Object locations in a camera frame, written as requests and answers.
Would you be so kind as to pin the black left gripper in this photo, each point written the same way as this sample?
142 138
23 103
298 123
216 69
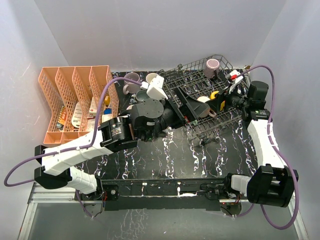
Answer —
182 115

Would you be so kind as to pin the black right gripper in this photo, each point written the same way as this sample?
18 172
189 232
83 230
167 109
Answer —
216 103

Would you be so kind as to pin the peach pink mug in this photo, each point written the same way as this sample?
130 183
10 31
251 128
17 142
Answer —
207 112

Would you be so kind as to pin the yellow mug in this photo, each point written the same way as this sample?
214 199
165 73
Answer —
214 95

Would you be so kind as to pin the lavender textured mug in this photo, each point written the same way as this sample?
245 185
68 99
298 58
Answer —
211 68

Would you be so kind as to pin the pink mug white interior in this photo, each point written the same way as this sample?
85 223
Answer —
129 107

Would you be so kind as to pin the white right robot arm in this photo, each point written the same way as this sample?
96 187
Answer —
272 184

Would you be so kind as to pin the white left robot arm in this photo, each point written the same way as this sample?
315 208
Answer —
145 120

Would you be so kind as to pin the blue mug white interior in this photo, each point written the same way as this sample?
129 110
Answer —
152 78

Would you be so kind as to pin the grey mug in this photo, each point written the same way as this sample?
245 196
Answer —
141 96

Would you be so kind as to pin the lilac mug at back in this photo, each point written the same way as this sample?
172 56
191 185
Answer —
131 87

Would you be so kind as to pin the orange plastic file organizer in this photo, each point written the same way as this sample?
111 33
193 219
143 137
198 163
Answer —
73 93

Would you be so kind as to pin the papers in organizer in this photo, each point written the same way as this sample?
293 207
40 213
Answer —
81 121

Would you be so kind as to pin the grey wire dish rack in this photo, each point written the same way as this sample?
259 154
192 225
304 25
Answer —
190 78

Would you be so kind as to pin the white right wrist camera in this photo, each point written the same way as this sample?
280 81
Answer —
234 78

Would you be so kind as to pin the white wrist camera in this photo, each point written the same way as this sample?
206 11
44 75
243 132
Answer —
154 89
234 78

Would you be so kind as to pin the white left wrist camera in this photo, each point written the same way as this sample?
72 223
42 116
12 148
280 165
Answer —
154 89

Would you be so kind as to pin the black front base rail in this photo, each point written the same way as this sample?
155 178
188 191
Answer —
158 194

